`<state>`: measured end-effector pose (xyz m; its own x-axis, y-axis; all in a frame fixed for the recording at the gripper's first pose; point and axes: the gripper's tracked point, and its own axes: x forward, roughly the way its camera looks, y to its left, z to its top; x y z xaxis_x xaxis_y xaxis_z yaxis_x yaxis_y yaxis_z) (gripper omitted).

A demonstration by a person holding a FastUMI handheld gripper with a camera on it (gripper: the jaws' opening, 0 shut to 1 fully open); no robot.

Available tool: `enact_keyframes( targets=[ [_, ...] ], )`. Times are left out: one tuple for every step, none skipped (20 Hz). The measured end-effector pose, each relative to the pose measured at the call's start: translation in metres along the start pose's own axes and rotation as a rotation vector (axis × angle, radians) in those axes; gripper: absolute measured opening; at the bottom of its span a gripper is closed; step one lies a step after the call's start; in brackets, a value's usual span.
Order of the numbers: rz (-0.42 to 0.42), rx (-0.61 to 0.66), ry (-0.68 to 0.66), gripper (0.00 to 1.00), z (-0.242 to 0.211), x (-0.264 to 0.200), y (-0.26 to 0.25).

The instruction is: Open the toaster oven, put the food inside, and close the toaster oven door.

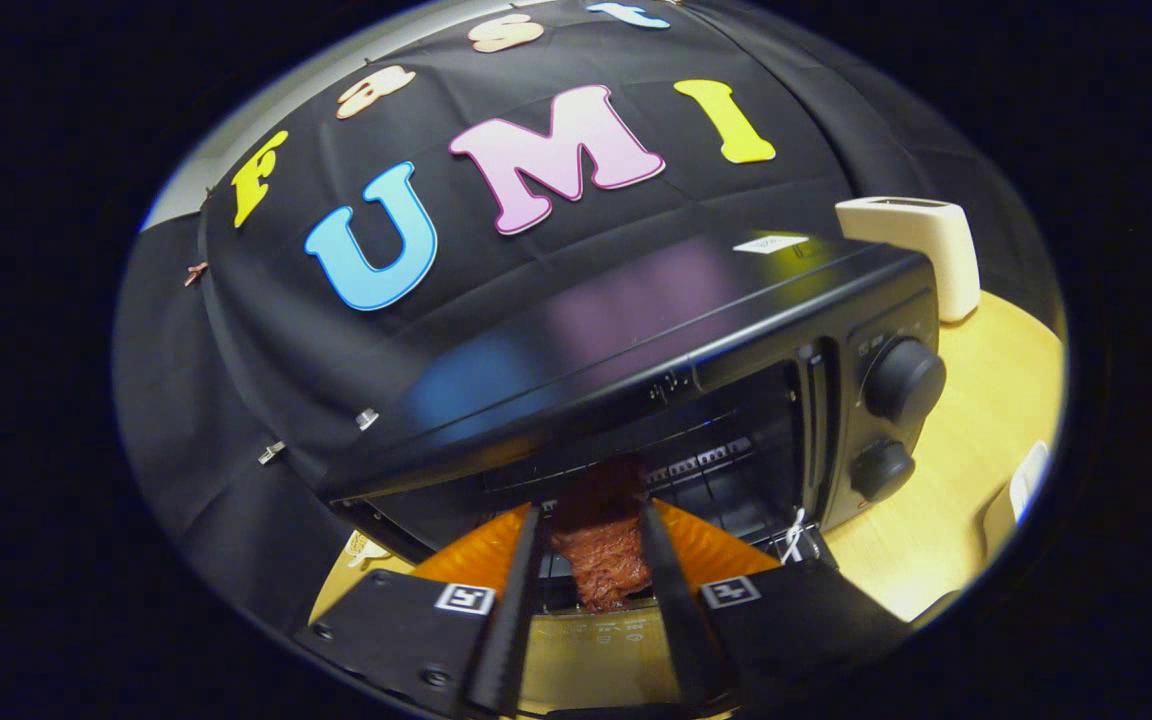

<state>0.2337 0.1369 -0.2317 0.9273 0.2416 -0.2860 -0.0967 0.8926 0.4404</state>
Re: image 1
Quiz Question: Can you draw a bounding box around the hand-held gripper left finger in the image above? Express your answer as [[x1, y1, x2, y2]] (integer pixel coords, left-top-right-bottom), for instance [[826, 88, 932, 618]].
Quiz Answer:
[[294, 500, 545, 716]]

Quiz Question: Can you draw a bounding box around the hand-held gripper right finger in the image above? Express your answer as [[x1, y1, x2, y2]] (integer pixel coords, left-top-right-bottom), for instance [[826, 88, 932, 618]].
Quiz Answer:
[[639, 498, 912, 713]]

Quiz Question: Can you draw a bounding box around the red-brown meat slice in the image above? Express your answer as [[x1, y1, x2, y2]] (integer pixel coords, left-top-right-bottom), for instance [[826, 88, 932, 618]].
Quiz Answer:
[[548, 455, 655, 613]]

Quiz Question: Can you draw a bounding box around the black toaster oven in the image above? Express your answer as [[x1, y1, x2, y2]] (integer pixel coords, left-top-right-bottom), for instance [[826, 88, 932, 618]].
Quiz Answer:
[[321, 232, 947, 711]]

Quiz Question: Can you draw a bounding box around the white bread toaster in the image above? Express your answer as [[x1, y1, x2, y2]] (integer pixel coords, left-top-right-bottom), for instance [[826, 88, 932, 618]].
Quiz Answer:
[[834, 196, 982, 324]]

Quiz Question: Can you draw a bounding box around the white divided dish with beans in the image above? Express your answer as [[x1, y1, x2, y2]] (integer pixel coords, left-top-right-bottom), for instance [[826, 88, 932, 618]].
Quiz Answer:
[[344, 530, 395, 571]]

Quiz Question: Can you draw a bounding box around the white rectangular plate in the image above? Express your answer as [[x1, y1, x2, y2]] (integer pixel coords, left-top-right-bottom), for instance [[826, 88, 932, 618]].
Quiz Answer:
[[981, 440, 1052, 531]]

